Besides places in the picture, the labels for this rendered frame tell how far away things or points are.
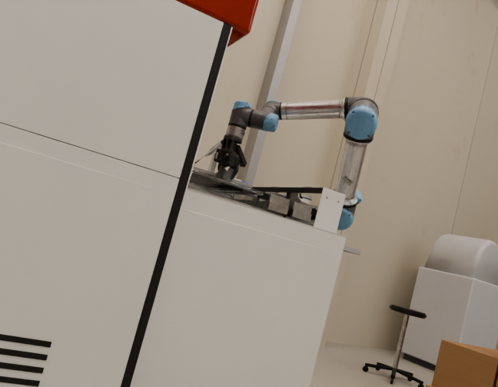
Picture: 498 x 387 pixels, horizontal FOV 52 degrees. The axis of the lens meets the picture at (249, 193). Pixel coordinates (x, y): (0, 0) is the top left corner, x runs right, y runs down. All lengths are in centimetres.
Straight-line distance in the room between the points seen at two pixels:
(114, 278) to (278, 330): 61
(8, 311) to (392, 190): 491
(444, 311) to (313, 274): 397
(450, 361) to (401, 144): 283
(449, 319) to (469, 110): 276
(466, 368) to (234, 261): 233
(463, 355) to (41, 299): 286
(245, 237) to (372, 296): 427
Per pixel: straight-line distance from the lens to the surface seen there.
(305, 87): 471
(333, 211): 173
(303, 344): 166
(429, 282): 566
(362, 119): 194
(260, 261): 153
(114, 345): 124
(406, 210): 597
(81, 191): 117
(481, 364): 353
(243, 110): 207
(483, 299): 564
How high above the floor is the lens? 70
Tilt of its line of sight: 6 degrees up
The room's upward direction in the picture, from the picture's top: 15 degrees clockwise
